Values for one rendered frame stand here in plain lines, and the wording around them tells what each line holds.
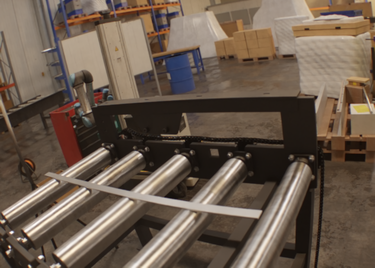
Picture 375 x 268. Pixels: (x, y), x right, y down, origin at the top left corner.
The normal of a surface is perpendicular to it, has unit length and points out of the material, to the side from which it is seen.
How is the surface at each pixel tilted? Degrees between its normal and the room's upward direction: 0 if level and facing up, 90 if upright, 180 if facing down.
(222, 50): 90
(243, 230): 0
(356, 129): 90
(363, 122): 90
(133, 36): 90
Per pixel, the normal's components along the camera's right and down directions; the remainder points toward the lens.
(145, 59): 0.52, 0.18
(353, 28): -0.79, 0.37
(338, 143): -0.53, 0.40
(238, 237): -0.22, -0.92
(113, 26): 0.89, -0.05
